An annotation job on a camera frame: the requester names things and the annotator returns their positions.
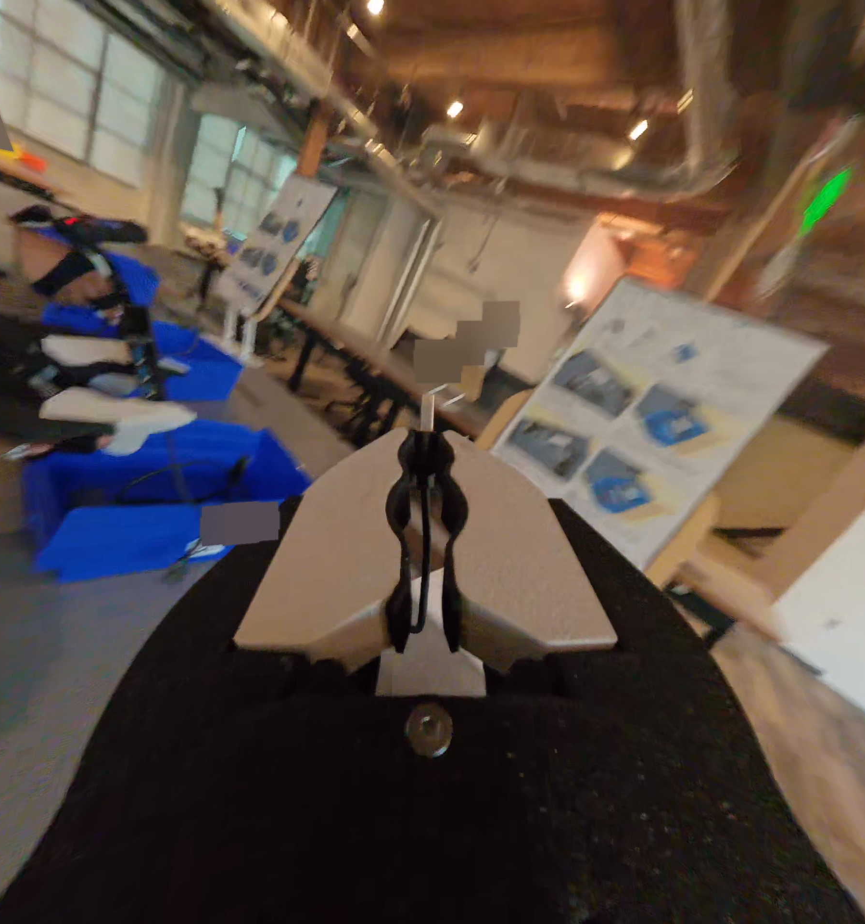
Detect blue plastic bin with divider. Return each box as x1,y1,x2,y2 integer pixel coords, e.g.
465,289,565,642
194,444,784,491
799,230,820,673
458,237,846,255
21,419,312,584

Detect long wooden table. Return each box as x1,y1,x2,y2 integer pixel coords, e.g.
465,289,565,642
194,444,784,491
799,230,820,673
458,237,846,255
280,297,495,443

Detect green exit sign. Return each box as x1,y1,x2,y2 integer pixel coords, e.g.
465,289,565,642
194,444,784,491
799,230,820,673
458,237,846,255
799,166,856,238

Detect silver ventilation duct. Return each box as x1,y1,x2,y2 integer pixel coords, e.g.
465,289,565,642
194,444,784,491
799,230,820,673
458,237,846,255
418,0,740,206

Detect large paned window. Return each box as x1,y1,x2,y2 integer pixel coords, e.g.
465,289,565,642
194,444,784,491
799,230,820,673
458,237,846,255
0,0,166,185
180,112,296,232

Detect thin black usb cable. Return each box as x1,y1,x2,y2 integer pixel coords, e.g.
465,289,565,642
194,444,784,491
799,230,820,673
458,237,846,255
404,392,442,636

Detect white cabinet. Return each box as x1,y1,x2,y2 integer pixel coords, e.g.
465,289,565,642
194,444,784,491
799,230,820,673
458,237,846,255
770,484,865,733

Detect instruction poster on white stand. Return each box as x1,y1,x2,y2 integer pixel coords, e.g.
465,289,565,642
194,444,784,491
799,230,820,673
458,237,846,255
476,390,722,586

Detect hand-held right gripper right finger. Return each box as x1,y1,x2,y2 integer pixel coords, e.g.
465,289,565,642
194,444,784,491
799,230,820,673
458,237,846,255
432,431,619,674

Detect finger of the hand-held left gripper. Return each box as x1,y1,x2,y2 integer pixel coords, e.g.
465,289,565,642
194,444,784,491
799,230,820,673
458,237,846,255
39,334,136,371
39,386,199,457

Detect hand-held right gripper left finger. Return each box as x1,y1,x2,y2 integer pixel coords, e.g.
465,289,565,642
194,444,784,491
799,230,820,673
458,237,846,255
234,429,425,670

